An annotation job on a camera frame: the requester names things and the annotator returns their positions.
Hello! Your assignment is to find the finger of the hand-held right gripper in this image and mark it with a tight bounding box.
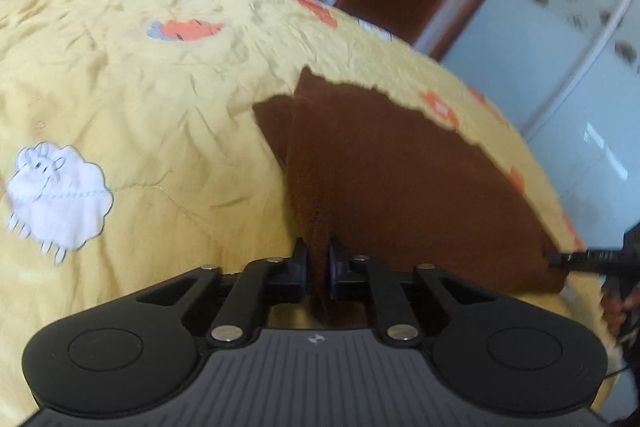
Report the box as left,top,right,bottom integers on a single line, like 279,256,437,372
546,248,626,274

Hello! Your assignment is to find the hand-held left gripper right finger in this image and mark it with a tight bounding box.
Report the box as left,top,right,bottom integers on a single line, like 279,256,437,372
327,238,496,349

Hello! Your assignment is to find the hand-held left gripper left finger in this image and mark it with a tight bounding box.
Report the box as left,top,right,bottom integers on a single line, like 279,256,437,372
134,237,309,349

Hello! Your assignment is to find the brown cloth towel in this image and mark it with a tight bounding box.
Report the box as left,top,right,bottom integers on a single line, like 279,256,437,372
252,66,574,330

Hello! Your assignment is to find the person's right hand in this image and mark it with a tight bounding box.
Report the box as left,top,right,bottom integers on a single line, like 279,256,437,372
600,285,640,343

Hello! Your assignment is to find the white sliding wardrobe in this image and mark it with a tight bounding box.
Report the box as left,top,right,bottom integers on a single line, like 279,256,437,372
415,0,640,258

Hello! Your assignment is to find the yellow printed blanket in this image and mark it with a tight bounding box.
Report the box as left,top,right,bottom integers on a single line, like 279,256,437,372
0,0,619,414

